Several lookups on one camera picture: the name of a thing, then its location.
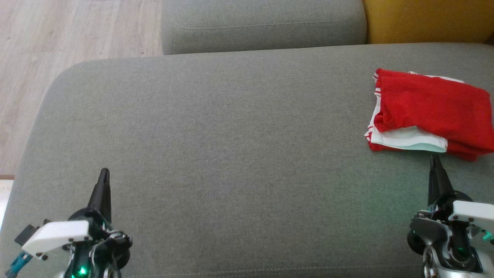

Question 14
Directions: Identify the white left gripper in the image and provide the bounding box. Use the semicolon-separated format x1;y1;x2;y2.
22;168;113;258

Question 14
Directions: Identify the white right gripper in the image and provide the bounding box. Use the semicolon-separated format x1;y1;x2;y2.
428;154;494;232

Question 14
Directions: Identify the red jersey with dark lettering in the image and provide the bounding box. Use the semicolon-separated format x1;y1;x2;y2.
364;68;494;161

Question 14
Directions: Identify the white basket with brown rim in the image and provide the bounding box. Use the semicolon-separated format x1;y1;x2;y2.
0;175;15;232

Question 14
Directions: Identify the grey sofa seat cushion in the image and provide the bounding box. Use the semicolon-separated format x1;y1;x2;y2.
0;42;494;278
161;0;367;55

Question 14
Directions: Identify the yellow sofa backrest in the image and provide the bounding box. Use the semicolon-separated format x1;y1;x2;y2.
362;0;494;45

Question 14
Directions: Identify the left cable with teal connector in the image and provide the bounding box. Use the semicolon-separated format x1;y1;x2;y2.
5;251;33;278

